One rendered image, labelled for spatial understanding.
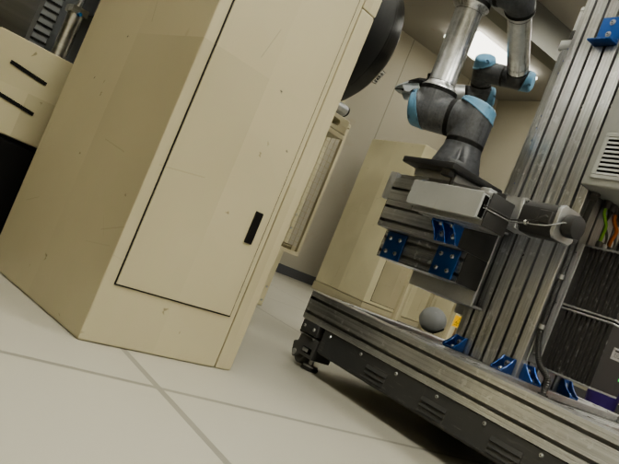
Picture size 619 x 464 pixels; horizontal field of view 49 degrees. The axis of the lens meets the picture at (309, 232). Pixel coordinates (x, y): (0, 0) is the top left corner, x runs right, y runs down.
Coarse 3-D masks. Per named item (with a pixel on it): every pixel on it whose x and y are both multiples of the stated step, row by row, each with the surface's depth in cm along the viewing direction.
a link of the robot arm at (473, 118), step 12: (468, 96) 202; (456, 108) 202; (468, 108) 201; (480, 108) 199; (492, 108) 201; (444, 120) 203; (456, 120) 202; (468, 120) 200; (480, 120) 199; (492, 120) 202; (444, 132) 206; (456, 132) 201; (468, 132) 199; (480, 132) 200; (480, 144) 200
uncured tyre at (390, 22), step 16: (384, 0) 244; (400, 0) 252; (384, 16) 244; (400, 16) 251; (368, 32) 241; (384, 32) 246; (400, 32) 252; (368, 48) 244; (384, 48) 248; (368, 64) 249; (384, 64) 253; (352, 80) 252; (368, 80) 255
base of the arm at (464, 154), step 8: (448, 136) 203; (456, 136) 200; (448, 144) 201; (456, 144) 200; (464, 144) 199; (472, 144) 199; (440, 152) 201; (448, 152) 199; (456, 152) 199; (464, 152) 198; (472, 152) 199; (480, 152) 202; (448, 160) 198; (456, 160) 197; (464, 160) 197; (472, 160) 198; (472, 168) 198
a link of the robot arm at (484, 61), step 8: (480, 56) 239; (488, 56) 239; (480, 64) 238; (488, 64) 237; (496, 64) 238; (504, 64) 238; (480, 72) 239; (488, 72) 238; (496, 72) 237; (472, 80) 244; (480, 80) 241; (488, 80) 240; (496, 80) 238; (480, 88) 243
